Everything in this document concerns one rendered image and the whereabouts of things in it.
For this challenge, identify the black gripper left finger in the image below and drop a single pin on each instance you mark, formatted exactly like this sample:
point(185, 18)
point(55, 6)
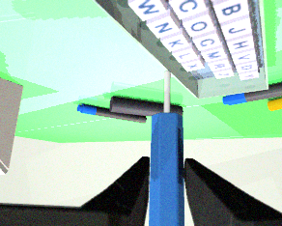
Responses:
point(123, 203)

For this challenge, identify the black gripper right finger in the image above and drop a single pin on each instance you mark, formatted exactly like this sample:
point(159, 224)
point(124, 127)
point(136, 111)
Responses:
point(213, 201)

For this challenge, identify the black marker with blue cap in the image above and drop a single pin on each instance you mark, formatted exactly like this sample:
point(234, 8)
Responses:
point(104, 112)
point(273, 91)

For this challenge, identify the dark grey cylinder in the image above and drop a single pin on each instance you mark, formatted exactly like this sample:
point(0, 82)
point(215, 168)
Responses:
point(139, 107)

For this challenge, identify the blue stylus with cream tip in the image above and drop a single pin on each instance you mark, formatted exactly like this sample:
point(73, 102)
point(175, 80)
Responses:
point(166, 172)

